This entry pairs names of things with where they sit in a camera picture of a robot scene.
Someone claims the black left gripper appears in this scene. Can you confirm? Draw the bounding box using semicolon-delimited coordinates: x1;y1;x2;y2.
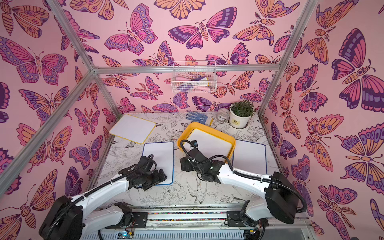
141;168;169;190

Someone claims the blue-framed whiteboard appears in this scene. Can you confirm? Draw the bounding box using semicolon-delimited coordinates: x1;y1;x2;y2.
233;140;268;175
143;142;175;186

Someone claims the yellow plastic storage tray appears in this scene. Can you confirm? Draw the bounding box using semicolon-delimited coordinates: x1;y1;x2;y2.
177;123;236;159

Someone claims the yellow-framed whiteboard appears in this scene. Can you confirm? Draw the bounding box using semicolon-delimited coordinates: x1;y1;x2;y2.
186;129;236;158
109;114;156;144

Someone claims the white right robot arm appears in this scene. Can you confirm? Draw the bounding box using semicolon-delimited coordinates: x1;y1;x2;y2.
180;147;307;225

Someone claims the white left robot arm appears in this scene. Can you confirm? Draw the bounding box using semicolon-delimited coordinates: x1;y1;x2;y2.
39;155;167;240

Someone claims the white plant pot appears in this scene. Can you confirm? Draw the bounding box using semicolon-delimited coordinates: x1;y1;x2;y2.
229;108;251;129

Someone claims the green circuit board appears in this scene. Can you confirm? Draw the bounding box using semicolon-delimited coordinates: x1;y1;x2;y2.
118;231;134;240

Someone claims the green potted plant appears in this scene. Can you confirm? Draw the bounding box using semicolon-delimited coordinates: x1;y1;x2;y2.
231;100;255;118

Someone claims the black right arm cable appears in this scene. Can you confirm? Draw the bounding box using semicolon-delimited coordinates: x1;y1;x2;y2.
179;139;308;214

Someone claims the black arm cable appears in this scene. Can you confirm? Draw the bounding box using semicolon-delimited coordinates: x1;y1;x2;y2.
44;154;157;240
179;139;308;214

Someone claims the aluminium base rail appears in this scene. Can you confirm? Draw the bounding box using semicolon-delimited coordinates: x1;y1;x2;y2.
80;204;316;240

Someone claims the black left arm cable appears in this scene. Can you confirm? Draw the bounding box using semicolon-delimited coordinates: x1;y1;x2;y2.
44;154;157;240

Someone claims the white wire wall basket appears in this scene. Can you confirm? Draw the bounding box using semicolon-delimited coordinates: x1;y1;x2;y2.
170;60;218;94

